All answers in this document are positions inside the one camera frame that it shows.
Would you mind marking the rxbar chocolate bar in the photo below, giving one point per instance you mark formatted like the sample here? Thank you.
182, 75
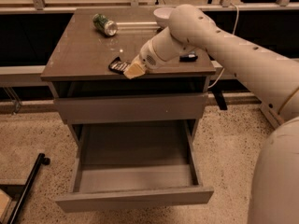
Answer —
118, 66

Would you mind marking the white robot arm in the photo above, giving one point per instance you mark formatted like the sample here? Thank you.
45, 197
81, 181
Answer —
273, 78

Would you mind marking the closed grey top drawer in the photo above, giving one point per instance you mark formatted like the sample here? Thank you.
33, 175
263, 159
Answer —
131, 108

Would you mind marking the grey drawer cabinet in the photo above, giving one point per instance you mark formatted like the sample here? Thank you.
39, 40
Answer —
78, 67

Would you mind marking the cardboard box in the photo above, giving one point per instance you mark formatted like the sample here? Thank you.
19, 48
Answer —
274, 119

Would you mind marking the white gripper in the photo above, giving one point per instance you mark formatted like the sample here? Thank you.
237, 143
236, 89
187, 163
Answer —
148, 56

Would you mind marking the dark blue snack packet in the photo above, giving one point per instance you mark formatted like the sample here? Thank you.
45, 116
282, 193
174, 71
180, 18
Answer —
189, 57

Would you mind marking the green soda can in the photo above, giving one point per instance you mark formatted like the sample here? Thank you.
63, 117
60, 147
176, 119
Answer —
105, 25

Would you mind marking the black metal stand leg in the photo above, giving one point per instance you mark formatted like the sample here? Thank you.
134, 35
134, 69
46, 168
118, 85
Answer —
40, 160

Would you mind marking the white bowl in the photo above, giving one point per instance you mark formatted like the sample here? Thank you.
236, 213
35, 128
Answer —
162, 15

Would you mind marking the open grey middle drawer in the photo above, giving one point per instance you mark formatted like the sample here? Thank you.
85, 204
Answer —
135, 165

